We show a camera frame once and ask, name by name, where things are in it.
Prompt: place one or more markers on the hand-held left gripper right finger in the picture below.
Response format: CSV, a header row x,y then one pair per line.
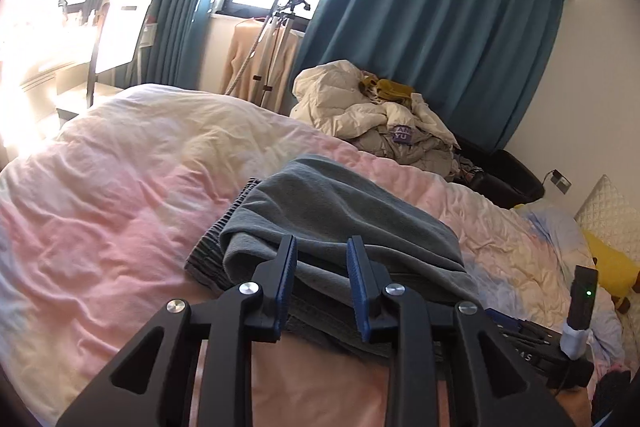
x,y
357,282

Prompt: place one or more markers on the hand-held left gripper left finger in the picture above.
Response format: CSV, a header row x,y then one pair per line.
x,y
287,277

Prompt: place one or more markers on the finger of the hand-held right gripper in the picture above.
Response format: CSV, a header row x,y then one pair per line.
x,y
509,323

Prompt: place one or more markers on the grey fleece garment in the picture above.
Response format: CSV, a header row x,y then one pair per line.
x,y
350,212

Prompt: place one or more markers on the blue denim jeans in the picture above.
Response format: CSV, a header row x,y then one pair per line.
x,y
210,257

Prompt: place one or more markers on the person's right forearm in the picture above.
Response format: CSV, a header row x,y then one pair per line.
x,y
612,387

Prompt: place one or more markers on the yellow pillow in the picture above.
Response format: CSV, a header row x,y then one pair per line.
x,y
612,267

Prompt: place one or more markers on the black leather sofa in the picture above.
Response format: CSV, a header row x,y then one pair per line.
x,y
515,179

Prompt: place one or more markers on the quilted cream headboard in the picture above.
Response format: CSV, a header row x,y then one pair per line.
x,y
610,217

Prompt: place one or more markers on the pastel patterned duvet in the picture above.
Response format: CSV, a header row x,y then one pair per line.
x,y
125,207

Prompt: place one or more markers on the cream puffer jacket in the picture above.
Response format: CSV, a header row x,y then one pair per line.
x,y
330,102

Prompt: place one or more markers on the mustard yellow garment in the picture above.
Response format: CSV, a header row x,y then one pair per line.
x,y
392,91

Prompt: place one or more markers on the beige hanging garment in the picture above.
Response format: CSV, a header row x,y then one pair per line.
x,y
242,57

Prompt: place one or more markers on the garment steamer stand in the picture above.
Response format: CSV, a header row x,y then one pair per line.
x,y
282,7

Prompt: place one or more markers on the wide teal curtain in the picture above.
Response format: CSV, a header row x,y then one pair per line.
x,y
440,22

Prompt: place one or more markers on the white chair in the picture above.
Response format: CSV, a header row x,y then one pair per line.
x,y
122,32

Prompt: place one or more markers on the wall outlet with charger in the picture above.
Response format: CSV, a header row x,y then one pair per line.
x,y
560,181

